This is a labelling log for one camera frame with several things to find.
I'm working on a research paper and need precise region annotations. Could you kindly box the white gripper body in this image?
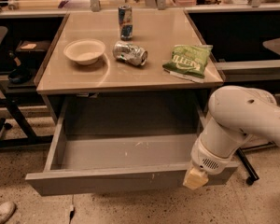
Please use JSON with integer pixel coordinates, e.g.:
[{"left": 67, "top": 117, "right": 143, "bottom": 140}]
[{"left": 190, "top": 138, "right": 231, "bottom": 175}]

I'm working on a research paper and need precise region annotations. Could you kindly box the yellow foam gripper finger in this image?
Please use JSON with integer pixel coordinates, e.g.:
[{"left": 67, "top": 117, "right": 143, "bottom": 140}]
[{"left": 183, "top": 167, "right": 208, "bottom": 190}]

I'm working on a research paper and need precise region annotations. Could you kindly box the grey top drawer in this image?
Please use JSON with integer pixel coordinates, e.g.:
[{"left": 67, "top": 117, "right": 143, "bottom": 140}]
[{"left": 25, "top": 95, "right": 239, "bottom": 197}]

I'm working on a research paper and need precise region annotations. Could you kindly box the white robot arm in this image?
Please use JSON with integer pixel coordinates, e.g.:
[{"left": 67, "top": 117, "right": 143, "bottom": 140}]
[{"left": 183, "top": 86, "right": 280, "bottom": 190}]

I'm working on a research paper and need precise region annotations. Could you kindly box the black rolling stand base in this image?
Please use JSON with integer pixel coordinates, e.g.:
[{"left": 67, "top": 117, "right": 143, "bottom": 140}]
[{"left": 236, "top": 143, "right": 275, "bottom": 186}]

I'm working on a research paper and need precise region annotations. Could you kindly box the green chip bag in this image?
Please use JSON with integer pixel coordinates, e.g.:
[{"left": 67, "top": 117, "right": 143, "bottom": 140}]
[{"left": 162, "top": 45, "right": 213, "bottom": 83}]

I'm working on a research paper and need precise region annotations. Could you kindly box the crushed silver can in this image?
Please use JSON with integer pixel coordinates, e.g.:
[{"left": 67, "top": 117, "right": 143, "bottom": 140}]
[{"left": 113, "top": 41, "right": 148, "bottom": 66}]

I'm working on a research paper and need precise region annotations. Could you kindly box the white paper bowl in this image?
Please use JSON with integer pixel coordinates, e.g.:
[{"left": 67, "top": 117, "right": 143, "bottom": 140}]
[{"left": 63, "top": 39, "right": 105, "bottom": 65}]

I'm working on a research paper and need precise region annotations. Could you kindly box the upright blue energy drink can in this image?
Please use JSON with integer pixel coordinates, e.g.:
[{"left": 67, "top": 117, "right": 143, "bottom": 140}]
[{"left": 119, "top": 5, "right": 133, "bottom": 40}]

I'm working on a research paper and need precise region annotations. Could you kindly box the white shoe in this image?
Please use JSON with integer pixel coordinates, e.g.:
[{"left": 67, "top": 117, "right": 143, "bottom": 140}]
[{"left": 0, "top": 202, "right": 16, "bottom": 224}]

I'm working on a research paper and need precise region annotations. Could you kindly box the black object on shelf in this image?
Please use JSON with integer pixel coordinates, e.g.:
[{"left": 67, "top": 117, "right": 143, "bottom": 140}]
[{"left": 8, "top": 66, "right": 32, "bottom": 84}]

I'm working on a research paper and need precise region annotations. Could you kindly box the dark box with note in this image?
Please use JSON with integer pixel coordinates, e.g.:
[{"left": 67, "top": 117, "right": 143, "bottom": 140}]
[{"left": 16, "top": 40, "right": 50, "bottom": 52}]

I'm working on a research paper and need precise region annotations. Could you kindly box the cable with plug on floor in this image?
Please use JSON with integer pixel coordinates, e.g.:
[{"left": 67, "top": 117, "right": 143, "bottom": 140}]
[{"left": 67, "top": 194, "right": 77, "bottom": 224}]

